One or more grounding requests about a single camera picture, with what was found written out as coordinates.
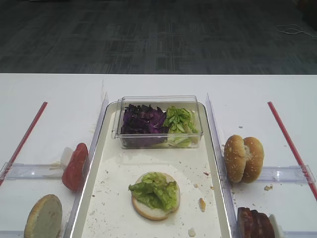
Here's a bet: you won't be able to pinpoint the white plastic stopper right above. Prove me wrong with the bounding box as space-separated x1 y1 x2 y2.
269 214 285 238

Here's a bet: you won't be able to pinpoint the lower right clear rail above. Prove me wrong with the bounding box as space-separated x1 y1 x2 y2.
283 231 317 238

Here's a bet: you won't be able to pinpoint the sesame burger bun half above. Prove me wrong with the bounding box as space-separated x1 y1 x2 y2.
224 135 246 183
242 137 264 183

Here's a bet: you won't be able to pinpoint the left long clear divider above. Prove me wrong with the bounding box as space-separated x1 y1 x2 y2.
61 92 108 238

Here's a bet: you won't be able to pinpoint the left red tape strip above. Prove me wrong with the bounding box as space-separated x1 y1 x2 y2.
0 102 48 185

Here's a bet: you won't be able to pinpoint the sesame burger bun left half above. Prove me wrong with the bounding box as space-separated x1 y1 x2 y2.
224 135 246 183

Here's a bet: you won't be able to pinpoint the white cable on floor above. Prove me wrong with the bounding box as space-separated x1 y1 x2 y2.
276 24 317 40

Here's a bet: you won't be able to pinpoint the bread crumb piece on tray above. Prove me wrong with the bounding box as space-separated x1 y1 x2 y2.
199 198 206 212

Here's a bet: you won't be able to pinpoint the bun half standing left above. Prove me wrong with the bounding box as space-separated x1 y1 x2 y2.
24 194 62 238

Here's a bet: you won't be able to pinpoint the white metal tray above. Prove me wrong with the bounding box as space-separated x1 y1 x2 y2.
73 102 229 238

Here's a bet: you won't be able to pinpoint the shredded purple cabbage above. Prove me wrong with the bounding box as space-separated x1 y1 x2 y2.
121 104 168 148

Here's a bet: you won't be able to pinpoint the sliced meat patties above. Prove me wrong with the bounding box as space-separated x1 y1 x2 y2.
237 207 275 238

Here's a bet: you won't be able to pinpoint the right long clear divider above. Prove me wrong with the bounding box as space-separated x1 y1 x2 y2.
206 94 241 238

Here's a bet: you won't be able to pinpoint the red tomato slices stack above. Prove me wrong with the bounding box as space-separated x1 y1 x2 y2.
62 143 88 191

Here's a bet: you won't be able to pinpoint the lettuce leaf on bun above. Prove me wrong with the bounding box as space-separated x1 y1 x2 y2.
128 172 180 212

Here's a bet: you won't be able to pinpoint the white plastic stopper left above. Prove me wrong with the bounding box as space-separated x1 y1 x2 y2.
60 147 73 167

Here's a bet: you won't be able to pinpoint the clear plastic salad box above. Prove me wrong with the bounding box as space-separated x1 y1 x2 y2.
112 95 203 149

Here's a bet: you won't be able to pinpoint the sesame burger bun right half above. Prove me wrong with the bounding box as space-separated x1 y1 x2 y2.
242 137 264 183

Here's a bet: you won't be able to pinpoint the upper right clear rail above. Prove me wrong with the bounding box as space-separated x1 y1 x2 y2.
256 165 316 183

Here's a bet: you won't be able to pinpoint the white crumb on tray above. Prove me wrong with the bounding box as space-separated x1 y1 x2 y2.
188 228 196 237

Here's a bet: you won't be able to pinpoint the long clear divider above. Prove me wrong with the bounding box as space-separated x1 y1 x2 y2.
61 92 108 238
206 94 241 238

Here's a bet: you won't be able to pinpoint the right red tape strip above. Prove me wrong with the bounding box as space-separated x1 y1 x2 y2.
267 101 317 199

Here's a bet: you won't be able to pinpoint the red tape strip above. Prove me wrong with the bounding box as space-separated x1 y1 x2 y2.
0 102 48 185
267 101 317 199

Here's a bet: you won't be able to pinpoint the white plastic stopper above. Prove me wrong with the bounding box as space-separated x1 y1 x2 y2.
60 147 73 167
269 214 285 238

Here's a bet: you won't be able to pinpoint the chopped green lettuce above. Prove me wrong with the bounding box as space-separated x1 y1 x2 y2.
163 106 199 147

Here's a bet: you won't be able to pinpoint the upper left clear rail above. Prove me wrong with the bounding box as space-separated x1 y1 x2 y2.
0 163 63 180

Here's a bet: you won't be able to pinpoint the clear rail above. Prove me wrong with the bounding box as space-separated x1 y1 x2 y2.
0 163 63 180
256 165 316 183
283 231 317 238

